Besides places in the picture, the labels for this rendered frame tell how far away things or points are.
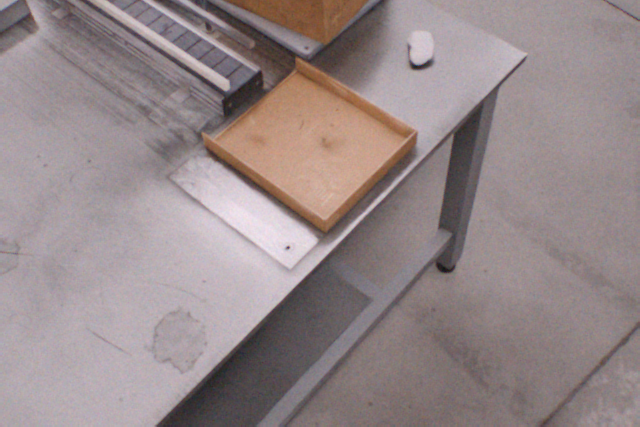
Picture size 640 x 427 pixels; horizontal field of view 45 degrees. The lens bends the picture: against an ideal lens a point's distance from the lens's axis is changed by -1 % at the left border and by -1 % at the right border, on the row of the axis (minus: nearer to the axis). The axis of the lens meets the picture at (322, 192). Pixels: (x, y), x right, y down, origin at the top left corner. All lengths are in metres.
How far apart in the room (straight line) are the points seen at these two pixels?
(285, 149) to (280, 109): 0.10
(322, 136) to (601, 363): 1.11
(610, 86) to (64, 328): 2.06
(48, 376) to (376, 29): 0.94
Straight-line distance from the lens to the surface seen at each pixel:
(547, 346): 2.23
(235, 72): 1.54
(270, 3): 1.65
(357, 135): 1.48
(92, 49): 1.73
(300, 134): 1.49
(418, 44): 1.62
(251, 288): 1.31
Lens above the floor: 1.97
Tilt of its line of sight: 54 degrees down
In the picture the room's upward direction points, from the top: 3 degrees counter-clockwise
